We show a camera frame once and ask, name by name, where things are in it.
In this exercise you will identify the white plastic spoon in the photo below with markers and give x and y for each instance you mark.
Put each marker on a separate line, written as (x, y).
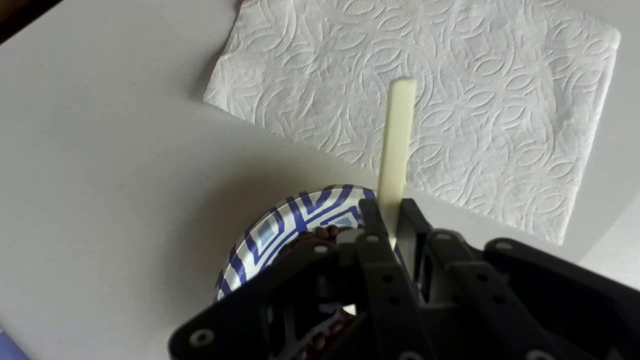
(396, 141)

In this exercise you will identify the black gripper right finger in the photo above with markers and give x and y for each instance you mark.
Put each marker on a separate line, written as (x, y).
(532, 286)

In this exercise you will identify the blue patterned paper bowl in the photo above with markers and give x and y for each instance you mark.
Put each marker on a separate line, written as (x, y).
(273, 233)

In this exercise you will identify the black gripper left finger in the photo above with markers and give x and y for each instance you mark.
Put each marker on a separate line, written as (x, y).
(372, 267)

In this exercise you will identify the large unfolded white paper napkin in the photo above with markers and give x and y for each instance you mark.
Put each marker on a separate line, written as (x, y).
(480, 100)

